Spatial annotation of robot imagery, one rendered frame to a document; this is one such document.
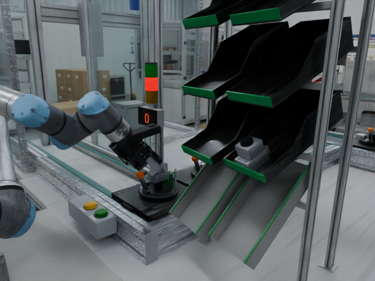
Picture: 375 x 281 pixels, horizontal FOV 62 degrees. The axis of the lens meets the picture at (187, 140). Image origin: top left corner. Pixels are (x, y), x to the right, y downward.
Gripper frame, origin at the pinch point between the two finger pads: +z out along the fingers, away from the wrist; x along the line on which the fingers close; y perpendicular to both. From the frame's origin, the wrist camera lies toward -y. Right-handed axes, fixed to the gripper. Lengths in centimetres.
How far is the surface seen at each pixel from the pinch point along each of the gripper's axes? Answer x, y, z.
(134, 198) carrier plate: -2.8, 13.6, 1.9
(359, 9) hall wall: -312, -882, 529
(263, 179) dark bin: 48, -1, -16
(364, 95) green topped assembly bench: -100, -367, 348
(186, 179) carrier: -3.4, -5.3, 18.3
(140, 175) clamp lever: 1.1, 7.2, -4.9
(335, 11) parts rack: 52, -32, -32
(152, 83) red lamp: -16.8, -24.8, -13.4
